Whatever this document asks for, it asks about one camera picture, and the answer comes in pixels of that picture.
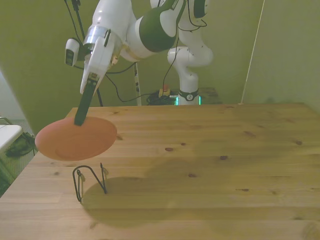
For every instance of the pink round plate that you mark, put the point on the pink round plate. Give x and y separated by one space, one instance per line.
75 142

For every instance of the yellow emergency stop button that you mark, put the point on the yellow emergency stop button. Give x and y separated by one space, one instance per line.
164 92

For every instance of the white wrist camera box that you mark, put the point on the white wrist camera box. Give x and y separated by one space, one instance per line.
71 52

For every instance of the black tripod stand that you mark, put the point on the black tripod stand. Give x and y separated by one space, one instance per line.
100 98

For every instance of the dark green bag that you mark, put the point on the dark green bag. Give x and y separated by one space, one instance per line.
20 147

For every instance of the brown wooden box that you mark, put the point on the brown wooden box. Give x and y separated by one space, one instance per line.
210 95

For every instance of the white vertical strip pole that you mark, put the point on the white vertical strip pole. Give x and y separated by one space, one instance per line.
137 85

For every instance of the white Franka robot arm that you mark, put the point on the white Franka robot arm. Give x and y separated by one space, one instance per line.
155 32

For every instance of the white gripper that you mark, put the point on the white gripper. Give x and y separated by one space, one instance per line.
100 60

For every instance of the white side table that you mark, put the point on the white side table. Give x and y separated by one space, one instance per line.
7 135

